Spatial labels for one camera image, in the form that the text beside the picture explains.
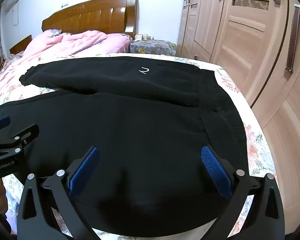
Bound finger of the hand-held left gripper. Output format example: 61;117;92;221
0;124;40;156
0;116;11;133

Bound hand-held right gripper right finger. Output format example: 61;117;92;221
201;145;286;240

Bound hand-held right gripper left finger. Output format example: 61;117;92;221
16;145;101;240

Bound black pants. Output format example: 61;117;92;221
0;57;249;230

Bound floral bed sheet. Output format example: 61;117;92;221
0;52;278;240

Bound small wooden nightstand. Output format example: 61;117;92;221
9;35;32;55

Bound pink quilt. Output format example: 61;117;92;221
0;29;133;105

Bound white air conditioner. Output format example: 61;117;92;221
4;0;21;12

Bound wooden wardrobe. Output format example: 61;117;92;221
176;0;300;220

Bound wooden headboard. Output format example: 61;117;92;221
42;0;138;40

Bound floral cloth covered nightstand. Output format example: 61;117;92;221
129;40;177;57

